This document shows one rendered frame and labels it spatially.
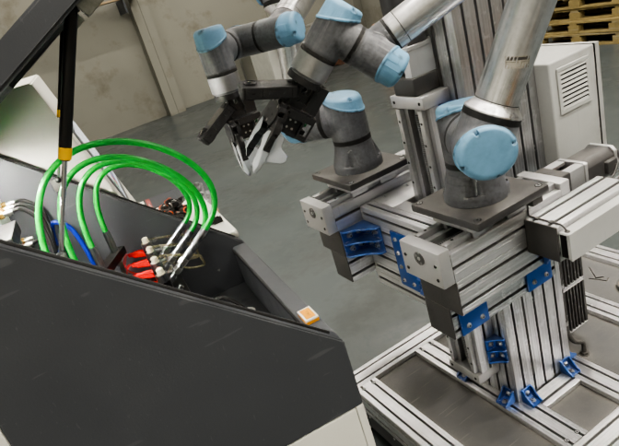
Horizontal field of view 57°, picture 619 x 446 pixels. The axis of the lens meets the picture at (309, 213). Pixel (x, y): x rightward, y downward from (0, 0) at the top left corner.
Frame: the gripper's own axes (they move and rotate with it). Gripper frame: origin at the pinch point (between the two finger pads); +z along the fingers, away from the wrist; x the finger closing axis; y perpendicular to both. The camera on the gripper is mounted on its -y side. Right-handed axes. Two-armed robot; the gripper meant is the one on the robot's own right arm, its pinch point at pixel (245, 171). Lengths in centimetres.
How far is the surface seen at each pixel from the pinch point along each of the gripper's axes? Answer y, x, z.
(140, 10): 128, 933, -66
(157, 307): -32, -47, 2
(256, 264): -5.0, 1.5, 25.3
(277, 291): -6.0, -17.4, 25.4
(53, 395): -52, -47, 9
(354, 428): -6, -47, 46
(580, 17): 524, 382, 88
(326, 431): -12, -47, 43
